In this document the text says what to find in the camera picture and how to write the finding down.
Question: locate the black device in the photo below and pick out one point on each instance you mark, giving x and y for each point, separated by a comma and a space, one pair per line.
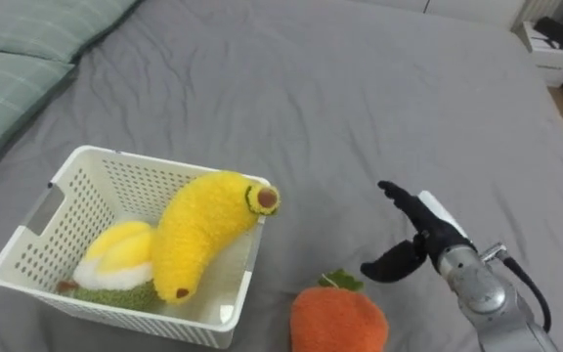
557, 31

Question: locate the small white cabinet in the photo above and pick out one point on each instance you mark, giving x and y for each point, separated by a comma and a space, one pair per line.
555, 63

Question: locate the yellow white green soft toy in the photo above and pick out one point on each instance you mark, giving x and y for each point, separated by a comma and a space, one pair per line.
115, 264

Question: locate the orange carrot soft toy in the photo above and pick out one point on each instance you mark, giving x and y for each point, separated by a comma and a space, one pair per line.
335, 318

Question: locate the green pillow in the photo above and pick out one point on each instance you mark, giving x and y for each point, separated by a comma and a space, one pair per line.
42, 24
3, 102

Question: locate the white perforated plastic basket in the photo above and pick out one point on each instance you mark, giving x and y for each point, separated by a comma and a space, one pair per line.
91, 181

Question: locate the white wardrobe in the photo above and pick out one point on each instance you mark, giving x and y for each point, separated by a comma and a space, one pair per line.
457, 10

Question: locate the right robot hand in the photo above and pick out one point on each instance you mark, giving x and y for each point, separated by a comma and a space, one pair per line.
433, 230

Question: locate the grey bed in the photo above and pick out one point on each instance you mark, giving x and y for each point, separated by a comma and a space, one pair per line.
335, 122

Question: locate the yellow banana soft toy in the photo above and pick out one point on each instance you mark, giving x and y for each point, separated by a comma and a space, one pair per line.
198, 230

